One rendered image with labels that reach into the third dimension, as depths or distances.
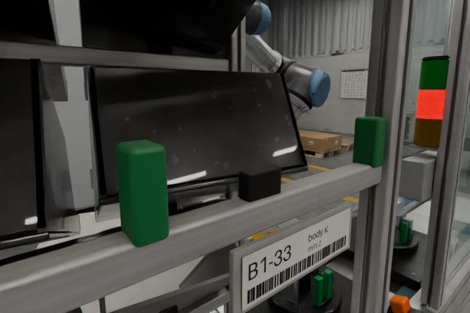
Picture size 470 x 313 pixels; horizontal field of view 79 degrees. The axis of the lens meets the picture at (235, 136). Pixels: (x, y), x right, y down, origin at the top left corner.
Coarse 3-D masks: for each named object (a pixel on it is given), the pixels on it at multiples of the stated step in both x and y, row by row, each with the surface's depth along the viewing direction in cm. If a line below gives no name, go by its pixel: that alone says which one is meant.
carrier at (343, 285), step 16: (320, 272) 58; (336, 272) 61; (288, 288) 54; (304, 288) 53; (320, 288) 49; (336, 288) 54; (272, 304) 51; (288, 304) 50; (304, 304) 50; (320, 304) 49; (336, 304) 50
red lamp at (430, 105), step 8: (424, 96) 49; (432, 96) 48; (440, 96) 48; (424, 104) 50; (432, 104) 49; (440, 104) 48; (416, 112) 52; (424, 112) 50; (432, 112) 49; (440, 112) 48
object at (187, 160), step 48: (96, 96) 15; (144, 96) 16; (192, 96) 17; (240, 96) 19; (288, 96) 21; (96, 144) 14; (192, 144) 16; (240, 144) 18; (288, 144) 19; (96, 192) 19; (192, 192) 17
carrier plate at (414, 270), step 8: (352, 224) 83; (352, 232) 79; (416, 232) 79; (352, 240) 74; (424, 240) 74; (352, 248) 71; (424, 248) 71; (352, 256) 69; (392, 256) 67; (400, 256) 67; (408, 256) 67; (416, 256) 67; (424, 256) 67; (392, 264) 64; (400, 264) 64; (408, 264) 64; (416, 264) 64; (392, 272) 62; (400, 272) 61; (408, 272) 61; (416, 272) 61; (400, 280) 61; (408, 280) 60; (416, 280) 59; (416, 288) 59
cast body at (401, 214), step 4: (400, 200) 72; (404, 200) 72; (400, 204) 70; (400, 208) 71; (400, 212) 71; (404, 212) 72; (400, 216) 70; (404, 216) 72; (396, 220) 70; (400, 220) 70; (404, 220) 70; (408, 220) 69; (412, 220) 70; (396, 224) 70; (400, 224) 70; (408, 224) 70
